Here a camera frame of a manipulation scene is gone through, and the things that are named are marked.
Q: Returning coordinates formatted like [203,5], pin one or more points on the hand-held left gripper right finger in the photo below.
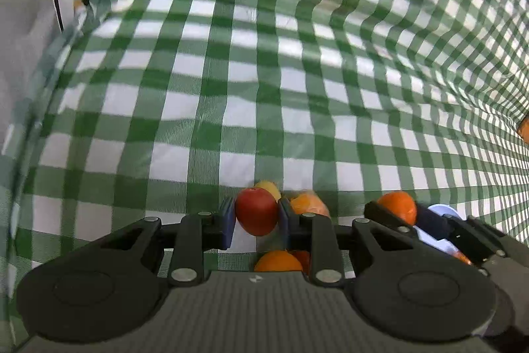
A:
[284,222]

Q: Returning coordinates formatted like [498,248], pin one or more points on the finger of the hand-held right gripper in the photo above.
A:
[434,222]
[386,218]

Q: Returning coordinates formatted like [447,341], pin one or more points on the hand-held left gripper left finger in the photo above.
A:
[226,222]

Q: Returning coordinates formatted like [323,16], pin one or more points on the light blue plate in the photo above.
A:
[442,210]

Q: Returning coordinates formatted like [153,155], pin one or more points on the small orange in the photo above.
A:
[399,206]

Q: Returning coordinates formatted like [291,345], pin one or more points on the plastic wrapped orange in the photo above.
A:
[308,206]

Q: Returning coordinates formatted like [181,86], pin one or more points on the yellow longan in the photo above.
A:
[269,189]

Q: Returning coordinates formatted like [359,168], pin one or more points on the orange cushion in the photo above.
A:
[524,129]

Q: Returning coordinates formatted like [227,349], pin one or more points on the green checkered cloth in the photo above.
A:
[248,88]

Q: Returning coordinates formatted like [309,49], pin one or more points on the white patterned pillow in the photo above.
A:
[24,26]

